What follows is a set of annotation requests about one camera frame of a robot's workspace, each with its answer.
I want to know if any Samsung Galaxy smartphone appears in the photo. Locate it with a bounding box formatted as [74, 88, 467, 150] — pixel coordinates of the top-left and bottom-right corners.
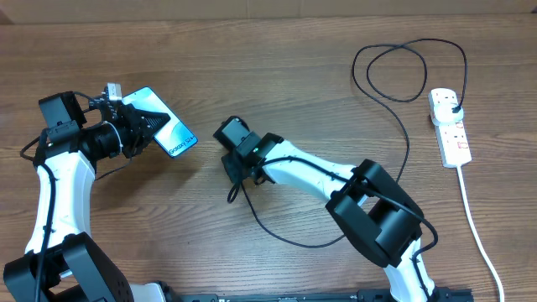
[122, 86, 198, 158]

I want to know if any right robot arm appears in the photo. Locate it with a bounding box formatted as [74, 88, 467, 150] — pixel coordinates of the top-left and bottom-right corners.
[213, 116, 438, 301]

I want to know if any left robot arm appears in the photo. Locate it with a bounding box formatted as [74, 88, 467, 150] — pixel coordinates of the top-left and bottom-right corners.
[3, 91, 177, 301]

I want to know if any white power strip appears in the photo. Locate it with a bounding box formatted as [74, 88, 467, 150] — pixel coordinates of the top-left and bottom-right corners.
[428, 88, 472, 168]

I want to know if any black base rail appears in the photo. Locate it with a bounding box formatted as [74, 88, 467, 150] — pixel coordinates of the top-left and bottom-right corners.
[167, 288, 474, 302]

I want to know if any white USB wall charger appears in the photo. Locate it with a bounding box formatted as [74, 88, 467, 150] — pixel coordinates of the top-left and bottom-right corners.
[430, 104, 464, 127]

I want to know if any white power strip cord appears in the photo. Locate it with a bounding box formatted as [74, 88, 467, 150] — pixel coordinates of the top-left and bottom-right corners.
[456, 164, 506, 302]

